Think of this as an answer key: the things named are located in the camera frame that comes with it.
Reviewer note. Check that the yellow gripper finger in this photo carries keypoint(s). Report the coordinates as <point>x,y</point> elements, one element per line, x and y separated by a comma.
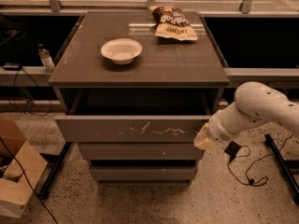
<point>203,141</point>

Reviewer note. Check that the grey top drawer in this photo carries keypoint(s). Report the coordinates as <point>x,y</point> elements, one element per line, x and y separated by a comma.
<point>130,129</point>

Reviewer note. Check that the grey drawer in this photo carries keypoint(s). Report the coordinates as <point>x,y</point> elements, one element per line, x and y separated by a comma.
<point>130,129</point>
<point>143,174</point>
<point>155,151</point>

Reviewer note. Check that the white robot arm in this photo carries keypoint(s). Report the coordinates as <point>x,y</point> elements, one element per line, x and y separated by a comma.
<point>254,104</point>

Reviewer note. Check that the grey drawer cabinet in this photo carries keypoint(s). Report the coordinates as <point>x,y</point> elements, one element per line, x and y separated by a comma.
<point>168,78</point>

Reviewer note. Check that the grey bottom drawer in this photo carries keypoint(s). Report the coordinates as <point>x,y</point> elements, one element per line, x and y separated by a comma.
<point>143,174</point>

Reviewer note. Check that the grey middle drawer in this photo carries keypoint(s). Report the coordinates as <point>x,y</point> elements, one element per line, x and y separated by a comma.
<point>155,151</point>

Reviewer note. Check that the black metal floor stand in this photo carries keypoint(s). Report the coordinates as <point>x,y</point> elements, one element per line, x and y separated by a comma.
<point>286,167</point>

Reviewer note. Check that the white bowl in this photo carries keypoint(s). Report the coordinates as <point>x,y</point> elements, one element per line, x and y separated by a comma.
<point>121,51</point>

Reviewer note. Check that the brown chip bag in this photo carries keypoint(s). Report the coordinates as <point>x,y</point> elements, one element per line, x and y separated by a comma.
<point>171,22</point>

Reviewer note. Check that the small bottle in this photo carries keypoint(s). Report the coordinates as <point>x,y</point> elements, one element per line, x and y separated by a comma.
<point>45,57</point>

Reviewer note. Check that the cardboard box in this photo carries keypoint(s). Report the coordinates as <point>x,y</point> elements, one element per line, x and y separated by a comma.
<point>25,166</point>

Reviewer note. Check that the black device on ledge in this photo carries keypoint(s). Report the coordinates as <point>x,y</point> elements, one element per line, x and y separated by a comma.
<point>12,66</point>

